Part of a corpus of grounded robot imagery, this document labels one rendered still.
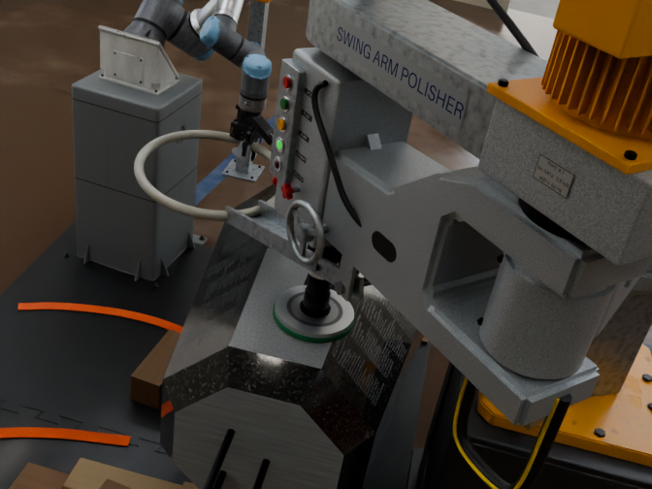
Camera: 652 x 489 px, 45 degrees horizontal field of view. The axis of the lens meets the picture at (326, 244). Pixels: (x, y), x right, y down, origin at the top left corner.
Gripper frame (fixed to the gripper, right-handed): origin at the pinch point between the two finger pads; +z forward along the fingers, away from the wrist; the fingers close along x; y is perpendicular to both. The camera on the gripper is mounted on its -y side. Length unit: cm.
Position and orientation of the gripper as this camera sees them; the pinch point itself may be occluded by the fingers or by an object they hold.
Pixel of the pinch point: (249, 161)
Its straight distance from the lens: 271.8
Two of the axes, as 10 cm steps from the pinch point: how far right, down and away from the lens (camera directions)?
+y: -8.7, -4.1, 2.9
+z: -1.8, 7.9, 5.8
